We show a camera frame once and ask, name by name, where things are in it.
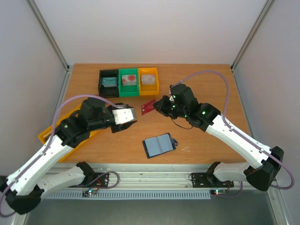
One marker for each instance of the red VIP credit card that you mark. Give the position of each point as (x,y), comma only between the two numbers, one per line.
(147,107)

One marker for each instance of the grey white card stack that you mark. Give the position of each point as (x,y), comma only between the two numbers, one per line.
(148,79)

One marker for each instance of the yellow bin with blue cards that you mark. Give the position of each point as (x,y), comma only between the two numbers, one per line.
(74,110)

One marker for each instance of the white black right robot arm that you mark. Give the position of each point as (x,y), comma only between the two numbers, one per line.
(262,162)

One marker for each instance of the red white card stack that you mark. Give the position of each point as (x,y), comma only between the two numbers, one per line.
(129,80)

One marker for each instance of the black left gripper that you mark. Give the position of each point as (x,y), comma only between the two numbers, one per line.
(123,127)

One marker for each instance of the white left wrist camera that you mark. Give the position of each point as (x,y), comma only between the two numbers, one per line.
(124,115)

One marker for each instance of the blue zip card holder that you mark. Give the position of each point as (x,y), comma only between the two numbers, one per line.
(159,145)

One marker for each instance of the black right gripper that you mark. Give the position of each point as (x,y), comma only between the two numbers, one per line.
(164,108)

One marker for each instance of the yellow bin at table back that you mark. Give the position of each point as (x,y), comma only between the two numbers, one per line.
(148,90)

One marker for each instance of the left small circuit board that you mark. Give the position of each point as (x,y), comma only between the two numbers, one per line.
(89,192)

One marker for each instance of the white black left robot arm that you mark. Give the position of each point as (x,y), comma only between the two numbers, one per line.
(24,189)

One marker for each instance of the right small circuit board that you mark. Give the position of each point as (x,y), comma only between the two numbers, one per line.
(218,192)

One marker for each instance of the grey slotted cable duct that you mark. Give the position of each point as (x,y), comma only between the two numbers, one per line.
(133,195)

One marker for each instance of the aluminium rail base frame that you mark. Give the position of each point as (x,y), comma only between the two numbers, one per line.
(168,176)

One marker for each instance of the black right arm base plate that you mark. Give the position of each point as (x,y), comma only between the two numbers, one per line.
(204,180)

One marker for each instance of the green bin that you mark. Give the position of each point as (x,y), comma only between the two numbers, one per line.
(128,91)

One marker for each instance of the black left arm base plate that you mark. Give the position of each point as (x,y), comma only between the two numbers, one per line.
(100,180)

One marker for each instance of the small circuit board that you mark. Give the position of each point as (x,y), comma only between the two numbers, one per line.
(218,192)
(89,192)

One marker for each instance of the black bin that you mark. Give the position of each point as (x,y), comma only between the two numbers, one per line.
(109,92)

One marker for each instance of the teal card stack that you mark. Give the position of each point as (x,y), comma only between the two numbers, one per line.
(109,82)

